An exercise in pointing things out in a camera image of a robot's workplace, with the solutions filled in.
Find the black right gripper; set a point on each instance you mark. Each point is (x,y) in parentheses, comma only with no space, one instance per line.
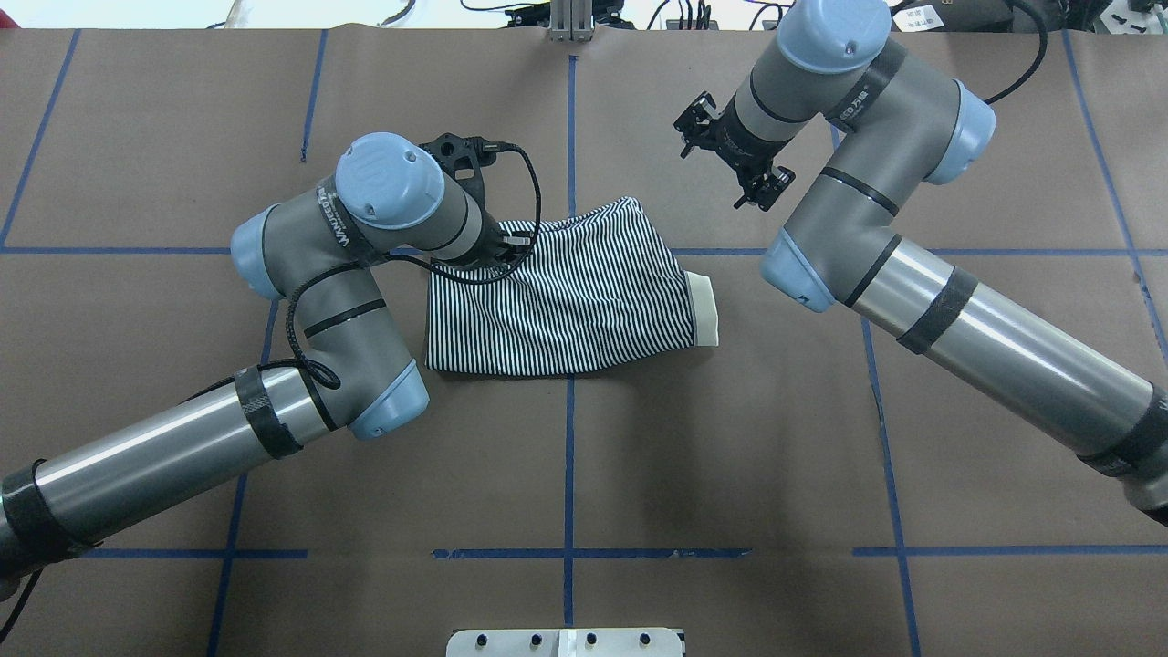
(730,149)

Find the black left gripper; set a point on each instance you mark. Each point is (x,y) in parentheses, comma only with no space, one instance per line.
(494,241)

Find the blue white striped polo shirt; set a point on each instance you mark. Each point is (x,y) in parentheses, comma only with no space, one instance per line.
(601,288)

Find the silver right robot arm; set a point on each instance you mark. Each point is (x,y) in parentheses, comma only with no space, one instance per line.
(904,124)

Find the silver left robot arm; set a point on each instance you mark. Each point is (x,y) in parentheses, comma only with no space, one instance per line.
(386,200)

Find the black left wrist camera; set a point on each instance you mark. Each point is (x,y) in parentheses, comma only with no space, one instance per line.
(464,158)

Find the aluminium frame post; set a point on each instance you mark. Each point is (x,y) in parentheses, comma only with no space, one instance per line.
(571,21)

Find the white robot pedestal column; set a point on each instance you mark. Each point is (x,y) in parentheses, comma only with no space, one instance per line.
(604,641)

